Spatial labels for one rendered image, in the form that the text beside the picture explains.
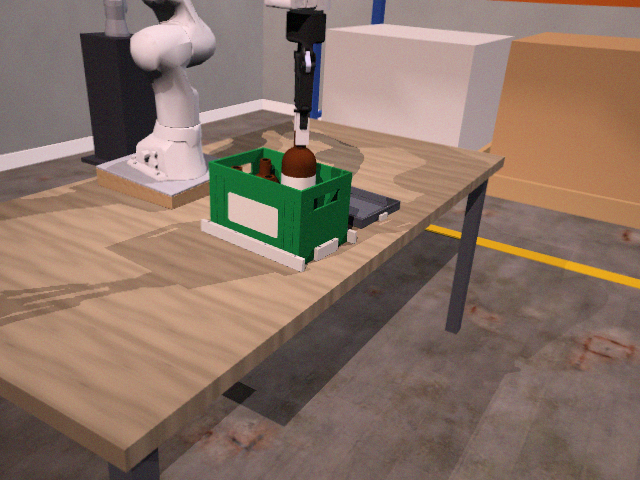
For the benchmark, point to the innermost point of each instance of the green bottle crate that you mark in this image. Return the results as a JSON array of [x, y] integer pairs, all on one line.
[[296, 221]]

